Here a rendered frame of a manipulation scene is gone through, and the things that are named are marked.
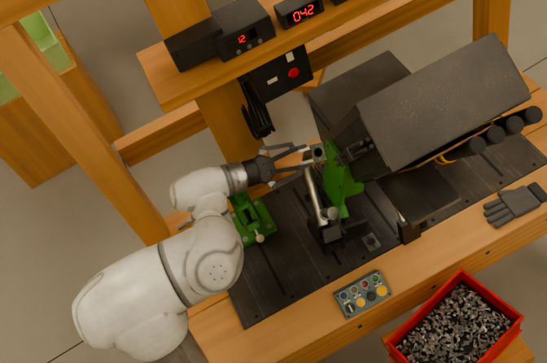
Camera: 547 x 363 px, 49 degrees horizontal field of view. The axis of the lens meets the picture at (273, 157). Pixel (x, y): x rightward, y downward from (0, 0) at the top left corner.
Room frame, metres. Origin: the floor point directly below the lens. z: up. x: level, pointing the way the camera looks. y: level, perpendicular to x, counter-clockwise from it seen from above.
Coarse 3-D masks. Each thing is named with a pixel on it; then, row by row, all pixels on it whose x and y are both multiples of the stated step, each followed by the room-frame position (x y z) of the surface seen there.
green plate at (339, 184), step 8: (328, 144) 1.08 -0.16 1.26; (328, 152) 1.07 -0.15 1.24; (336, 152) 1.03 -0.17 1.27; (328, 160) 1.07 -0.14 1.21; (336, 160) 1.03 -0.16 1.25; (328, 168) 1.07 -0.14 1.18; (336, 168) 1.02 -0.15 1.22; (344, 168) 0.98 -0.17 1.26; (328, 176) 1.06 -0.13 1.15; (336, 176) 1.02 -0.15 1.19; (344, 176) 0.98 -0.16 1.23; (328, 184) 1.06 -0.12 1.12; (336, 184) 1.01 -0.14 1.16; (344, 184) 0.98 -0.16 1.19; (352, 184) 1.00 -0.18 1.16; (360, 184) 1.00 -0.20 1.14; (328, 192) 1.05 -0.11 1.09; (336, 192) 1.01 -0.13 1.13; (344, 192) 0.98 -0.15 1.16; (352, 192) 0.99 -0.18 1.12; (360, 192) 1.00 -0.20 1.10; (336, 200) 1.00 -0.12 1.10
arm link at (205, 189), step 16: (192, 176) 1.07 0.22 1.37; (208, 176) 1.06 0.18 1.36; (224, 176) 1.05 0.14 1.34; (176, 192) 1.04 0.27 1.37; (192, 192) 1.03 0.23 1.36; (208, 192) 1.02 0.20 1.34; (224, 192) 1.03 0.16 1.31; (176, 208) 1.02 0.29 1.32; (192, 208) 1.01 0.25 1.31; (208, 208) 1.00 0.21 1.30; (224, 208) 1.00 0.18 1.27
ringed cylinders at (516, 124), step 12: (528, 108) 0.76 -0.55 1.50; (492, 120) 0.87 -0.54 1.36; (504, 120) 0.76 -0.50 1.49; (516, 120) 0.74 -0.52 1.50; (528, 120) 0.74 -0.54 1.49; (492, 132) 0.74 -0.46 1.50; (504, 132) 0.73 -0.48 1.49; (516, 132) 0.73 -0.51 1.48; (468, 144) 0.73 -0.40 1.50; (480, 144) 0.73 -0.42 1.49; (492, 144) 0.73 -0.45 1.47; (444, 156) 0.82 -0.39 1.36; (456, 156) 0.78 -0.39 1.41; (468, 156) 0.75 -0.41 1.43
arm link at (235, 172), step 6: (234, 162) 1.10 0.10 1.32; (228, 168) 1.07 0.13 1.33; (234, 168) 1.07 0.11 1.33; (240, 168) 1.07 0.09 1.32; (228, 174) 1.06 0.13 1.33; (234, 174) 1.05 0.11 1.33; (240, 174) 1.05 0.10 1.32; (246, 174) 1.06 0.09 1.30; (228, 180) 1.04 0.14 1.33; (234, 180) 1.04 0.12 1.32; (240, 180) 1.04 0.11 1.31; (246, 180) 1.04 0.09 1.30; (234, 186) 1.03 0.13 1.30; (240, 186) 1.03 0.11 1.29; (246, 186) 1.03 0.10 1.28; (234, 192) 1.03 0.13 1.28; (240, 192) 1.04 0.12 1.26
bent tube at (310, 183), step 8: (312, 144) 1.11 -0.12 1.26; (320, 144) 1.10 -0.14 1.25; (304, 152) 1.15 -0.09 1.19; (312, 152) 1.09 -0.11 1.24; (320, 152) 1.10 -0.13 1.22; (320, 160) 1.07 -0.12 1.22; (304, 168) 1.14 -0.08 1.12; (312, 168) 1.14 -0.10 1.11; (304, 176) 1.14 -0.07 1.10; (312, 176) 1.13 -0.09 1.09; (312, 184) 1.11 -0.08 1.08; (312, 192) 1.09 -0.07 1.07; (312, 200) 1.08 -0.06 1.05; (320, 200) 1.07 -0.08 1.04; (320, 208) 1.05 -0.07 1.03; (320, 224) 1.01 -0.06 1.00
